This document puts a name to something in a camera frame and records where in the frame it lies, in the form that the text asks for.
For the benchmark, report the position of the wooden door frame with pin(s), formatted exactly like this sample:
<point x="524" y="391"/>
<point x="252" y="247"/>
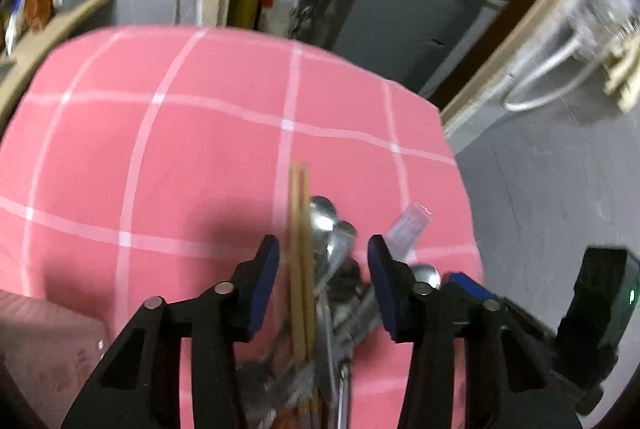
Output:
<point x="520" y="19"/>

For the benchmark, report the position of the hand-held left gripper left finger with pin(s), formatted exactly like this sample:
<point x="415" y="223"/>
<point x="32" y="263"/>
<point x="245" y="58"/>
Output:
<point x="264" y="279"/>

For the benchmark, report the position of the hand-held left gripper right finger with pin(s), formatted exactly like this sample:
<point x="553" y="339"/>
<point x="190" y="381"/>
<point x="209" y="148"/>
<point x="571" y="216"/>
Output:
<point x="382" y="289"/>

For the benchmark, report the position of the wooden chopstick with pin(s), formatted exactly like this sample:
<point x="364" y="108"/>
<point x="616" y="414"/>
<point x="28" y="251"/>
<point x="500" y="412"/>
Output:
<point x="296" y="259"/>
<point x="306" y="259"/>

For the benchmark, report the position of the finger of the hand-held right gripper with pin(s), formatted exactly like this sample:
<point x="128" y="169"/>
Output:
<point x="467" y="283"/>

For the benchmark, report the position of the pink checked cloth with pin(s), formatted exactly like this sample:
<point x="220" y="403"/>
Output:
<point x="175" y="134"/>

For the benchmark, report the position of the clear plastic utensil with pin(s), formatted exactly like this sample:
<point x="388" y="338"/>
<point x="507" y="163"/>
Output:
<point x="409" y="226"/>

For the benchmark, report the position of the white plastic jug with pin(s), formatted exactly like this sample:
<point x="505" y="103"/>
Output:
<point x="286" y="4"/>

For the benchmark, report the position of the grey metal cabinet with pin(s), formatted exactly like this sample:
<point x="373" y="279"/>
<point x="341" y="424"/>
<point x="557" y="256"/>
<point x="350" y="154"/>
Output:
<point x="400" y="29"/>

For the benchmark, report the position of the silver metal spoon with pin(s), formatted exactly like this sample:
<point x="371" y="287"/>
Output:
<point x="426" y="275"/>
<point x="345" y="233"/>
<point x="322" y="211"/>

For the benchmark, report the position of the dull pink box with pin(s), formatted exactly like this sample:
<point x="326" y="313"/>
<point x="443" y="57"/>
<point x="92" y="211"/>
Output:
<point x="50" y="354"/>

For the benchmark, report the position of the beige kitchen counter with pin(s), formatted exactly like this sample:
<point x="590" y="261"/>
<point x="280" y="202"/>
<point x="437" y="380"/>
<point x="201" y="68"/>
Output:
<point x="50" y="39"/>

